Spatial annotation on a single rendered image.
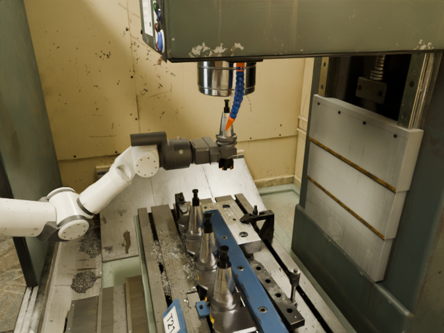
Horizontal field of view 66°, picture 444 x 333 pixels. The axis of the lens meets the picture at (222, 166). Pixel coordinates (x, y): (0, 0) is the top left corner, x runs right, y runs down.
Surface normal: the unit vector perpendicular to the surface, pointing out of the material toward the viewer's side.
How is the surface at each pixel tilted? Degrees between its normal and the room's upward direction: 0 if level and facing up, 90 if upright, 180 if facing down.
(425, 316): 90
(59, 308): 17
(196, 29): 90
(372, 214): 88
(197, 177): 24
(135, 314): 7
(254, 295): 0
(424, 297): 90
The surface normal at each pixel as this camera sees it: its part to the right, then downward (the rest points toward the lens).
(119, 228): 0.12, -0.68
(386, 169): -0.96, 0.11
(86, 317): -0.04, -0.96
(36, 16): 0.29, 0.39
